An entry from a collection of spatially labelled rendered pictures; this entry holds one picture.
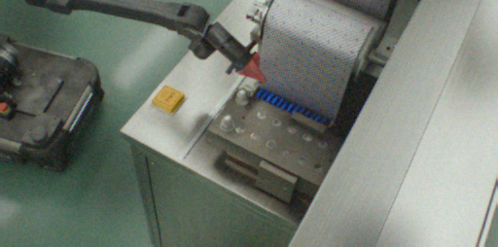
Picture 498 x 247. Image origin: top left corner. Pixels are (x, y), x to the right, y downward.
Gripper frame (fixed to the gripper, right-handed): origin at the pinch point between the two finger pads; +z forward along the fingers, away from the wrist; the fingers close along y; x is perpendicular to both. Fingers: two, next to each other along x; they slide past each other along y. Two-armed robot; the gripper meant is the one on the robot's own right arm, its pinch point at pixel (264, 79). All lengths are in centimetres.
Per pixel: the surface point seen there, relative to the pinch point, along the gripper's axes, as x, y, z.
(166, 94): -25.0, 9.7, -15.5
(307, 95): 7.9, 0.3, 10.5
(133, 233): -113, 23, 17
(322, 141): 7.6, 7.7, 20.6
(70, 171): -133, 13, -19
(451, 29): 70, 23, 3
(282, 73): 7.5, 0.2, 1.5
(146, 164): -36.8, 25.7, -6.0
